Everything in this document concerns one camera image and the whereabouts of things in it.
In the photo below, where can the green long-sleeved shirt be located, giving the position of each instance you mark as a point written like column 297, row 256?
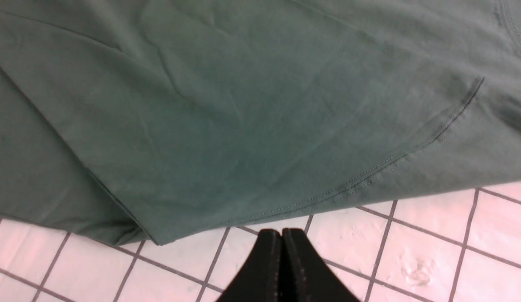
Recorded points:
column 131, row 120

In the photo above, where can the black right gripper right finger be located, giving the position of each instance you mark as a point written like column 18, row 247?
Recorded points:
column 305, row 277

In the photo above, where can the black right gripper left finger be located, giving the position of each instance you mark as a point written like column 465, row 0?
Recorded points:
column 258, row 278

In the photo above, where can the white grid-pattern table cloth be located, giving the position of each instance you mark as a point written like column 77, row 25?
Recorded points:
column 456, row 247

